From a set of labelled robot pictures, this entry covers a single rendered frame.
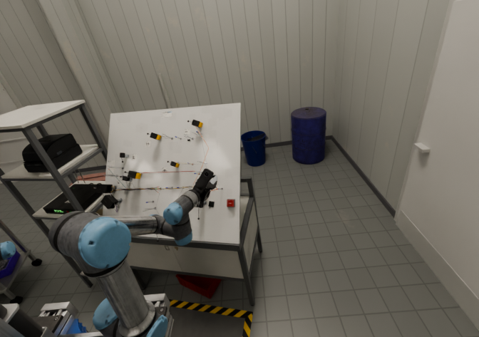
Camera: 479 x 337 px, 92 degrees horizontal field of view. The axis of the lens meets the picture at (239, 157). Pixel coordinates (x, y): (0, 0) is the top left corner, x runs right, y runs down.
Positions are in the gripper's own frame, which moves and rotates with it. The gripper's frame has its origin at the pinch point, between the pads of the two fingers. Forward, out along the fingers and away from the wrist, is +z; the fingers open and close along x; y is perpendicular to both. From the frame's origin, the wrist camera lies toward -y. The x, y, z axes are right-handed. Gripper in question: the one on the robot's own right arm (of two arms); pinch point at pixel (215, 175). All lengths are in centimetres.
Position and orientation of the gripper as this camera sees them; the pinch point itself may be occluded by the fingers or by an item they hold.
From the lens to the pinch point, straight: 118.6
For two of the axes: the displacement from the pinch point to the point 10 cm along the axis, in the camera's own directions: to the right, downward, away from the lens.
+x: 8.6, 4.8, -2.0
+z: 3.9, -3.4, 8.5
